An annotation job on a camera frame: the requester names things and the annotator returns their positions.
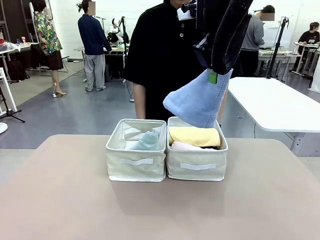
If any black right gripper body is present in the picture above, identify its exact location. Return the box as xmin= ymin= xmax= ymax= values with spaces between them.
xmin=195 ymin=0 xmax=230 ymax=38

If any blue cone towel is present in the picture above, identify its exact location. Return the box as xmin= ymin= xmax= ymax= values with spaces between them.
xmin=162 ymin=67 xmax=234 ymax=130

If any yellow towel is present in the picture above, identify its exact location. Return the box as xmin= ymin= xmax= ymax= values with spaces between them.
xmin=168 ymin=125 xmax=222 ymax=148

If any pink towel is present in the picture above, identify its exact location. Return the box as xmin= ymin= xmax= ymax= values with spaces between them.
xmin=170 ymin=140 xmax=204 ymax=151

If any green cone towel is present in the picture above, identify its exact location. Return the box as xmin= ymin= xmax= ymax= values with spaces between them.
xmin=128 ymin=130 xmax=161 ymax=151

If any person right forearm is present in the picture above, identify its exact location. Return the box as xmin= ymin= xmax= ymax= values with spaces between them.
xmin=132 ymin=81 xmax=147 ymax=120

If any bystander in grey sweater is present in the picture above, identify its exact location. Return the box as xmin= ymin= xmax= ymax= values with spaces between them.
xmin=239 ymin=4 xmax=276 ymax=78

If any person torso black polo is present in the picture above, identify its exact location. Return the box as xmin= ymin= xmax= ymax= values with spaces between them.
xmin=123 ymin=0 xmax=245 ymax=120

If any tall black tripod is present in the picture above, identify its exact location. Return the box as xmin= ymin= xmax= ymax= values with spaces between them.
xmin=265 ymin=15 xmax=292 ymax=80

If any grey work desk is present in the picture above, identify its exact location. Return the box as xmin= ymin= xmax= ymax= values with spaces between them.
xmin=256 ymin=48 xmax=305 ymax=76

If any large white table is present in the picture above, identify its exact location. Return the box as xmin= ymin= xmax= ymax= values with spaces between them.
xmin=226 ymin=76 xmax=320 ymax=133

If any seated person black shirt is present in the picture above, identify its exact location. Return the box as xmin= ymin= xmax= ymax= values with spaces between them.
xmin=290 ymin=21 xmax=320 ymax=74

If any white humanoid robot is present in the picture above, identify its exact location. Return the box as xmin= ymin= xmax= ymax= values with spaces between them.
xmin=106 ymin=16 xmax=130 ymax=50

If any bystander in navy jacket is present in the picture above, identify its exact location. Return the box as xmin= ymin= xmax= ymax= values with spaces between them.
xmin=77 ymin=0 xmax=113 ymax=93

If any cream fabric bin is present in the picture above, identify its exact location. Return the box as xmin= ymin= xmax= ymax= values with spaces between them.
xmin=105 ymin=118 xmax=168 ymax=183
xmin=165 ymin=115 xmax=230 ymax=182

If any bystander in floral shirt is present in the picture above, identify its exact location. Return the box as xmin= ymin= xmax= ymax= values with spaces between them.
xmin=31 ymin=0 xmax=68 ymax=98

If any black bag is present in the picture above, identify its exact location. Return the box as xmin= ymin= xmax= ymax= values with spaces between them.
xmin=6 ymin=59 xmax=28 ymax=82

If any low black tripod stand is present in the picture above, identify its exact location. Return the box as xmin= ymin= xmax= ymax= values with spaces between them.
xmin=0 ymin=94 xmax=26 ymax=124

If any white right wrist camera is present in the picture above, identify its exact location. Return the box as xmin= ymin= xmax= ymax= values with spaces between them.
xmin=176 ymin=0 xmax=199 ymax=21

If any white shelf frame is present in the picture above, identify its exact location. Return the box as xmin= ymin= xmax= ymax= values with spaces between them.
xmin=0 ymin=67 xmax=18 ymax=114

